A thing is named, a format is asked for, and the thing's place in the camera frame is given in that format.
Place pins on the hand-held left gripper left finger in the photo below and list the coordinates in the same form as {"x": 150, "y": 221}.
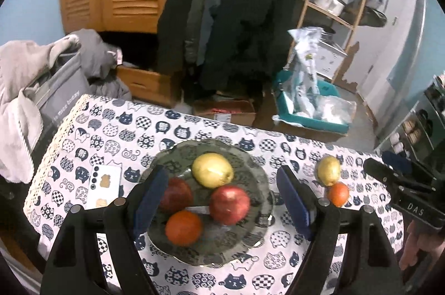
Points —
{"x": 149, "y": 201}

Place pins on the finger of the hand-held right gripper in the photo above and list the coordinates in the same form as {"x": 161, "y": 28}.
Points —
{"x": 396, "y": 160}
{"x": 389, "y": 174}

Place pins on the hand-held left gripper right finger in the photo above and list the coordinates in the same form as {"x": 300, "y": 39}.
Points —
{"x": 293, "y": 197}

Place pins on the red apple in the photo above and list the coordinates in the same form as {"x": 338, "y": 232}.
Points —
{"x": 229, "y": 204}
{"x": 177, "y": 194}

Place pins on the large orange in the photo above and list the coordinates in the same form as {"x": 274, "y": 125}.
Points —
{"x": 183, "y": 228}

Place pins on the small orange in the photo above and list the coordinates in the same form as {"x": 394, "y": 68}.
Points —
{"x": 338, "y": 195}

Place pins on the small yellow-green pear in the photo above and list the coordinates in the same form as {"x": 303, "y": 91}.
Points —
{"x": 328, "y": 170}

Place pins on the green glass bowl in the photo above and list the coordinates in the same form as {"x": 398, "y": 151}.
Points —
{"x": 243, "y": 232}

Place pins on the large yellow pear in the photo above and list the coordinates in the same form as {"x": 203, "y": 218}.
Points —
{"x": 212, "y": 170}

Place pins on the person's right hand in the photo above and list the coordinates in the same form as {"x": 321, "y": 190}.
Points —
{"x": 413, "y": 243}

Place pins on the group of assorted shoes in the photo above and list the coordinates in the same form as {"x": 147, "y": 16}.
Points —
{"x": 412, "y": 133}

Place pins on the white smartphone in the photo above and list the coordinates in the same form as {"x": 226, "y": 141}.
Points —
{"x": 104, "y": 173}

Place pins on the shoe rack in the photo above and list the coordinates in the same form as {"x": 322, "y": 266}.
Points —
{"x": 429, "y": 114}

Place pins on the large cardboard box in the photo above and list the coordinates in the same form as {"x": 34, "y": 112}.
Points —
{"x": 306, "y": 131}

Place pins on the clear plastic bag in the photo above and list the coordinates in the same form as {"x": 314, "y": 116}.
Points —
{"x": 333, "y": 109}

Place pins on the cat print tablecloth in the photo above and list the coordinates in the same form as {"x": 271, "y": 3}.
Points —
{"x": 104, "y": 128}

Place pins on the teal plastic basket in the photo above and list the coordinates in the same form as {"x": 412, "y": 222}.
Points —
{"x": 330, "y": 90}

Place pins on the small cardboard box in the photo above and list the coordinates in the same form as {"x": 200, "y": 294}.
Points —
{"x": 226, "y": 110}

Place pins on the white door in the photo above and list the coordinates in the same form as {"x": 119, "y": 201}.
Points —
{"x": 393, "y": 48}

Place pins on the wooden drawer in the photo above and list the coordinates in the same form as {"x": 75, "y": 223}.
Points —
{"x": 149, "y": 83}

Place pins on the white patterned drawer box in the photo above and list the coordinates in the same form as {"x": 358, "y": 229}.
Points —
{"x": 330, "y": 58}

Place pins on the white rice bag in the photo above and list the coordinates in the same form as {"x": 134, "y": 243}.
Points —
{"x": 306, "y": 72}

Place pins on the grey laundry bag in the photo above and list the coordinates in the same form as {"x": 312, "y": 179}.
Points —
{"x": 62, "y": 97}

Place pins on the steel pot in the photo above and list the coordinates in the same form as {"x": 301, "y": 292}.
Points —
{"x": 328, "y": 34}

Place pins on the grey hanging bag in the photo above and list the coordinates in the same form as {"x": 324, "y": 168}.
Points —
{"x": 372, "y": 15}

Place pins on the grey clothing pile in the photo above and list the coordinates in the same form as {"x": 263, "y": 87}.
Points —
{"x": 94, "y": 51}

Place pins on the white pot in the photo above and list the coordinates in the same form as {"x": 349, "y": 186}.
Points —
{"x": 326, "y": 1}

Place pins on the black hooded coat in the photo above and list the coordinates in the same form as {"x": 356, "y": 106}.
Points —
{"x": 257, "y": 20}

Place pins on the black jacket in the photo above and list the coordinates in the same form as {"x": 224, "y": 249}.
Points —
{"x": 173, "y": 20}

